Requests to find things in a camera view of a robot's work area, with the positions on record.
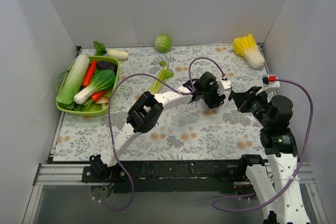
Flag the black head keys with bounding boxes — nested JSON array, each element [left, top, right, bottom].
[[227, 94, 232, 103]]

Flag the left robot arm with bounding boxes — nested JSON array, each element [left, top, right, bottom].
[[89, 72, 232, 182]]

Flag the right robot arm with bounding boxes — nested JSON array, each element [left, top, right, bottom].
[[229, 87, 311, 223]]

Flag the celery stalk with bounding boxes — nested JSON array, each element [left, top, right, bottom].
[[149, 61, 174, 94]]

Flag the floral table mat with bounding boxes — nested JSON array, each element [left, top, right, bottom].
[[53, 44, 268, 162]]

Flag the yellow napa cabbage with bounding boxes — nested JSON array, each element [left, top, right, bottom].
[[233, 34, 265, 69]]

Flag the round green cabbage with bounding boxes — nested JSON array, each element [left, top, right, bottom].
[[154, 34, 172, 52]]

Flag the white cucumber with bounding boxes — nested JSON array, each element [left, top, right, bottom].
[[107, 49, 129, 60]]

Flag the green bok choy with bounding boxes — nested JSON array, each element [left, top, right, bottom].
[[74, 69, 115, 104]]

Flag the brown mushroom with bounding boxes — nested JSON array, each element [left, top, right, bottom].
[[96, 96, 109, 104]]

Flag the purple eggplant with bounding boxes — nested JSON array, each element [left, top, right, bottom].
[[96, 61, 118, 72]]

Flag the red pepper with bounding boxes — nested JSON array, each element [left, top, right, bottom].
[[91, 90, 107, 102]]

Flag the green leafy herb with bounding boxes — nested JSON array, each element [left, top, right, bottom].
[[93, 41, 107, 56]]

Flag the orange carrot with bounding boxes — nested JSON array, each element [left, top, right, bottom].
[[82, 60, 97, 87]]

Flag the green plastic basket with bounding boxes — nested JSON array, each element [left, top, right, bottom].
[[56, 56, 120, 116]]

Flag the long green white cabbage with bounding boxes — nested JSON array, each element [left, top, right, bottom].
[[56, 54, 90, 110]]

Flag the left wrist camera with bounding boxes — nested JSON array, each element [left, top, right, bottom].
[[217, 80, 232, 95]]

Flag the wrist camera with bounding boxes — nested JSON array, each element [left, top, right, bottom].
[[217, 80, 232, 95], [256, 75, 280, 95]]

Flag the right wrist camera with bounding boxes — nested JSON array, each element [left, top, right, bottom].
[[256, 75, 280, 95]]

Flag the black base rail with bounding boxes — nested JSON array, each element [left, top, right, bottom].
[[81, 159, 263, 195]]

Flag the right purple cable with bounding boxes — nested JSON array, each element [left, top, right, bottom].
[[212, 78, 314, 212]]

